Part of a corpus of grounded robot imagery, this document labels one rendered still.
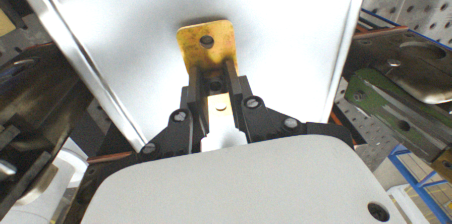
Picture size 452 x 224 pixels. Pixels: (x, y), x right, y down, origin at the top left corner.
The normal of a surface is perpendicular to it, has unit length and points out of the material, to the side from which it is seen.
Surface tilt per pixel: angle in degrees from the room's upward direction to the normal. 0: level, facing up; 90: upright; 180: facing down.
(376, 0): 0
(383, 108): 78
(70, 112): 90
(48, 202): 90
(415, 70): 90
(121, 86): 0
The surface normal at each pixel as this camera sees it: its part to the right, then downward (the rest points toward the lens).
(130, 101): 0.11, 0.63
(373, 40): -0.14, -0.76
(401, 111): -0.94, 0.30
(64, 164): 0.93, -0.33
